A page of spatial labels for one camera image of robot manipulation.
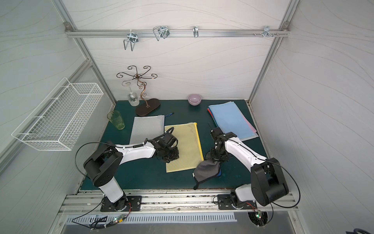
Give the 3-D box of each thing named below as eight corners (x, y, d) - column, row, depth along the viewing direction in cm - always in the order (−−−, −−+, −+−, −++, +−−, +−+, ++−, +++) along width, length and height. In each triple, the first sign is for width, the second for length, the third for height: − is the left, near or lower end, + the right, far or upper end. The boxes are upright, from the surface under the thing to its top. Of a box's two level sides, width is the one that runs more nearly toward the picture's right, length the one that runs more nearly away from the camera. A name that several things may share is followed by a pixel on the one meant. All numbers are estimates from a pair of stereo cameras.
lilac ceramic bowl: (187, 105, 119) (187, 101, 115) (187, 97, 125) (187, 93, 121) (201, 105, 119) (202, 101, 115) (201, 98, 125) (201, 93, 121)
